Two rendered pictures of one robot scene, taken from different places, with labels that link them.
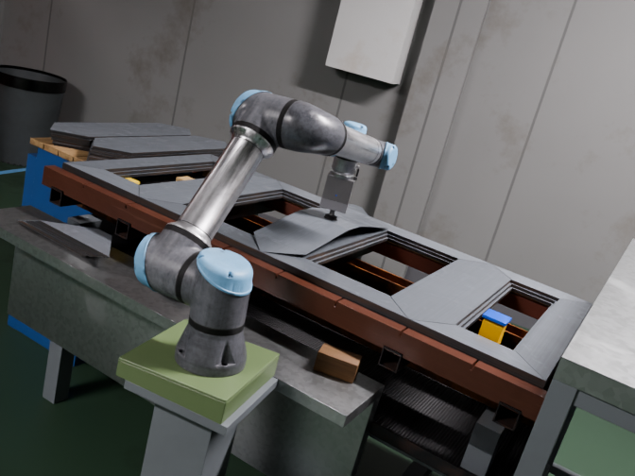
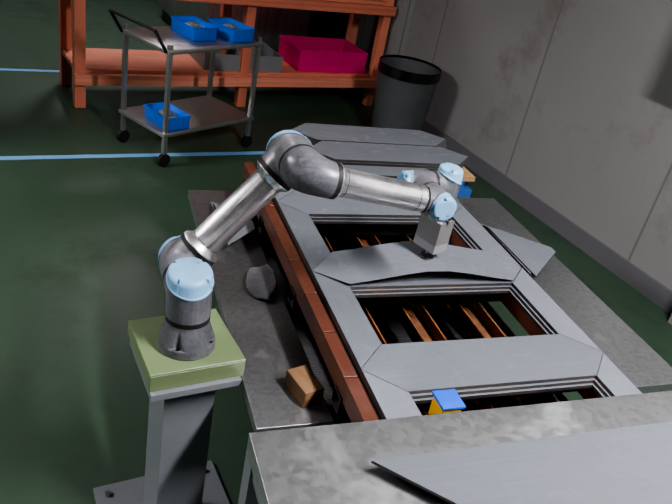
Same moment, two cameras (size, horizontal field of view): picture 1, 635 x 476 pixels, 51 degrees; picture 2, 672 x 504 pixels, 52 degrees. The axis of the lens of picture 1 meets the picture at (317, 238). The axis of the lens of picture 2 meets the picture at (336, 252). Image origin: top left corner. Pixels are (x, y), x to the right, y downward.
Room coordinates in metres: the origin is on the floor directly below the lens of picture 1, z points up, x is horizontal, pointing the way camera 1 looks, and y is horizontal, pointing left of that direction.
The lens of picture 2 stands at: (0.39, -1.03, 1.91)
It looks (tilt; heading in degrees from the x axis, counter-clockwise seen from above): 29 degrees down; 40
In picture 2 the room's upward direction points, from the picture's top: 12 degrees clockwise
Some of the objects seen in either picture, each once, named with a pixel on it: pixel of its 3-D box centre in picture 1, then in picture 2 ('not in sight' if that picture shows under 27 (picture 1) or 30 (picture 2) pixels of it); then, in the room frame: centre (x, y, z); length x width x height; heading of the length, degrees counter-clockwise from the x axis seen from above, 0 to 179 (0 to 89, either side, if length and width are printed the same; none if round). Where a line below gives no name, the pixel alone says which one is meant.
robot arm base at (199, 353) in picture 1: (214, 338); (187, 328); (1.27, 0.16, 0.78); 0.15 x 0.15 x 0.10
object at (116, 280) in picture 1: (156, 294); (244, 284); (1.64, 0.38, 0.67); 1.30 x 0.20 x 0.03; 64
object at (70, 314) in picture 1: (163, 348); not in sight; (1.72, 0.35, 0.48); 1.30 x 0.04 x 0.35; 64
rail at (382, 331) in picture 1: (250, 269); (301, 284); (1.66, 0.15, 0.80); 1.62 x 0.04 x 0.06; 64
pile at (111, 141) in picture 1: (145, 143); (380, 149); (2.69, 0.78, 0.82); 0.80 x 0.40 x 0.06; 154
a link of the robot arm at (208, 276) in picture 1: (219, 286); (189, 289); (1.27, 0.17, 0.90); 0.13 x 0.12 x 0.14; 65
